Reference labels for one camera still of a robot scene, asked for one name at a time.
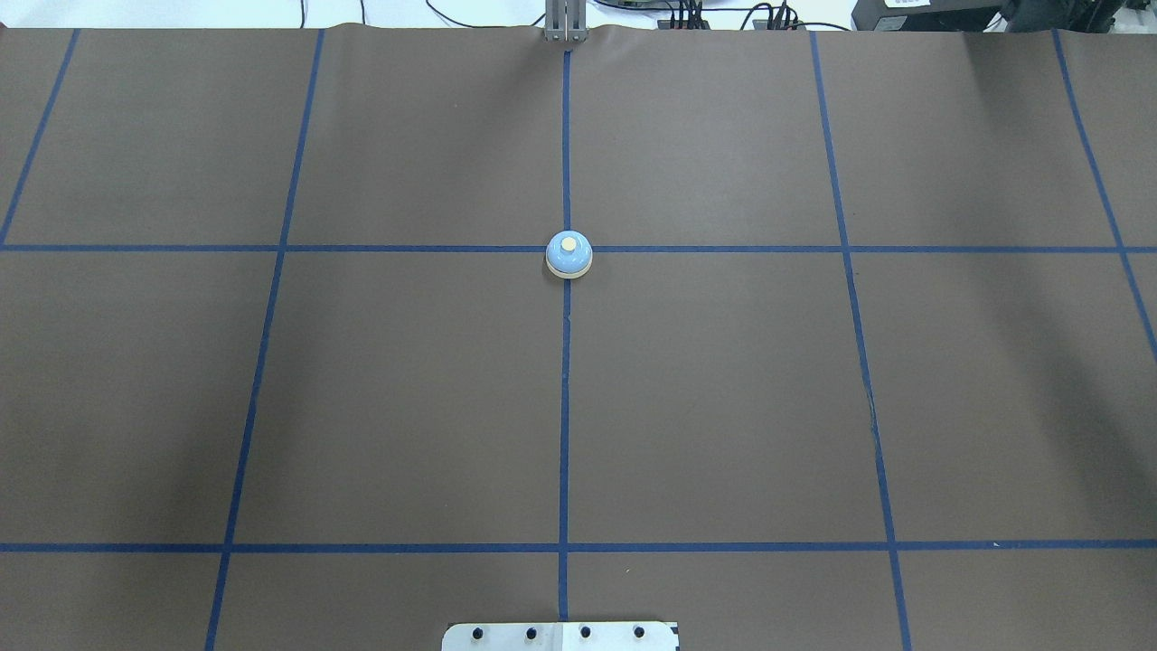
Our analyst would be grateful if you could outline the black box with label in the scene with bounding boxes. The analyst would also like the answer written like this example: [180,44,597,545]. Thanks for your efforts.
[852,1,1004,34]

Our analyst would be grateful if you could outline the aluminium frame post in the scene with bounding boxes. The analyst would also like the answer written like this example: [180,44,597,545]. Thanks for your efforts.
[541,0,589,42]

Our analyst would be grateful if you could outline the blue service bell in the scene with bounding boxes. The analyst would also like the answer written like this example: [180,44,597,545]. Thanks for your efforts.
[544,230,594,279]

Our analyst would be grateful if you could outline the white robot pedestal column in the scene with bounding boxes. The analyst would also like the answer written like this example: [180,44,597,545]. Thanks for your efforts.
[441,621,681,650]

